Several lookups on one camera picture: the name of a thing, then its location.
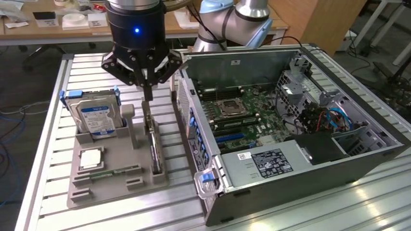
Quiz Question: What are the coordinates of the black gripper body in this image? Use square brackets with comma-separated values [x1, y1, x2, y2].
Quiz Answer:
[106, 4, 170, 73]

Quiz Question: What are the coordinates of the graphics card with metal bracket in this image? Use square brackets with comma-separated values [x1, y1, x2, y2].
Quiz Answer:
[141, 100, 164, 176]

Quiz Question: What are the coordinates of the plain white box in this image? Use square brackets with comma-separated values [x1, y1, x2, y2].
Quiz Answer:
[86, 13, 108, 28]

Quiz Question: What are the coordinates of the white open paper box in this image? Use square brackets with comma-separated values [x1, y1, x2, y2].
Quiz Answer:
[173, 11, 200, 30]

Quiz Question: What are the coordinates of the hard disk in blue caddy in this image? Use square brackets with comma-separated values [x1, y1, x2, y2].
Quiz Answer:
[59, 85, 126, 140]

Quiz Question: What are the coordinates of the black chair base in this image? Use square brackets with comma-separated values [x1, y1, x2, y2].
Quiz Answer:
[17, 42, 97, 72]

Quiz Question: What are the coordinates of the metal CPU socket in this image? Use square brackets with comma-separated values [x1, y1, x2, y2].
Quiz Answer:
[216, 98, 246, 118]

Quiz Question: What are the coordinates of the black and white box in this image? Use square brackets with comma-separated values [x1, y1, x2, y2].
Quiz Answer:
[33, 11, 59, 27]

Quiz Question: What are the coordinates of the black expansion slot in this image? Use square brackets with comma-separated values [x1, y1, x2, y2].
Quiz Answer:
[213, 127, 241, 137]

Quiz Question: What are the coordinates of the grey parts rack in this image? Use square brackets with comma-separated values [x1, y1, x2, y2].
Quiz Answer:
[65, 103, 170, 208]

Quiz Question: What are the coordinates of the green motherboard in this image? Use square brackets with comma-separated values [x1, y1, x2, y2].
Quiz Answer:
[194, 80, 301, 151]

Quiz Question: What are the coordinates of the silver CPU chip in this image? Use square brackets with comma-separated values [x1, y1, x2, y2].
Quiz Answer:
[78, 149, 102, 168]

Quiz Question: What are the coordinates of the clear plastic bag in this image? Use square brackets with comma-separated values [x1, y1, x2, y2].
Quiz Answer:
[0, 0, 33, 22]

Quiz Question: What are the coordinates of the blue case release tab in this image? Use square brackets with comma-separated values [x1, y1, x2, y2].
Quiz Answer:
[198, 173, 214, 186]

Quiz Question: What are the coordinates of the wooden cabinet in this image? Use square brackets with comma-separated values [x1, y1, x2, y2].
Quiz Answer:
[278, 0, 368, 56]

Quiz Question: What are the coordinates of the grey power supply unit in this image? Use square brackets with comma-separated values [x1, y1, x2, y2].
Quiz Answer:
[220, 141, 313, 188]

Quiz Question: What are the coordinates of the white power box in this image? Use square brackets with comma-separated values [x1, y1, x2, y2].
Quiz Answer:
[341, 30, 357, 52]

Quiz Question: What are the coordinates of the open grey PC case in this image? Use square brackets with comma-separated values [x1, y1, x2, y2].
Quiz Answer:
[169, 42, 411, 227]

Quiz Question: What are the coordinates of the metal disk bay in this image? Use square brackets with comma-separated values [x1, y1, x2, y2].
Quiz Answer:
[318, 90, 404, 158]

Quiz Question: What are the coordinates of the black equipment stand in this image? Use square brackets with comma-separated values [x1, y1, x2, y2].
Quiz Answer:
[372, 43, 411, 109]

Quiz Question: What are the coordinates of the wooden desk white frame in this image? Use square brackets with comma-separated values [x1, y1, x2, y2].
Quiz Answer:
[113, 0, 289, 52]
[0, 0, 116, 52]

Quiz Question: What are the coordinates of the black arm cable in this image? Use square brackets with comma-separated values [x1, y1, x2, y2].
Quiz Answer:
[188, 3, 228, 50]

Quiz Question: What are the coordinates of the white box with tape ring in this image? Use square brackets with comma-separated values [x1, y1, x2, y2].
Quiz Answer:
[61, 13, 90, 31]

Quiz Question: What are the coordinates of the white floor cable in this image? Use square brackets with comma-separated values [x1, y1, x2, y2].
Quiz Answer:
[0, 100, 51, 116]

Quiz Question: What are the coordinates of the black looped cable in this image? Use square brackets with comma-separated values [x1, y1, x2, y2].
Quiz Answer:
[268, 36, 324, 52]

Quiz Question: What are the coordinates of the blue floor cable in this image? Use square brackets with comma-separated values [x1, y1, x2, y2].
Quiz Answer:
[0, 113, 26, 207]

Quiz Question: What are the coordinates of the black wire connector cluster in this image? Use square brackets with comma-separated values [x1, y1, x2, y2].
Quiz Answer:
[296, 102, 334, 134]

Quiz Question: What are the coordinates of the blue wire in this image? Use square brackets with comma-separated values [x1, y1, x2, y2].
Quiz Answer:
[322, 107, 353, 132]

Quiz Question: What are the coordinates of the white table frame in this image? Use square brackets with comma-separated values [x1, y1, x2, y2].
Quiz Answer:
[350, 0, 411, 66]

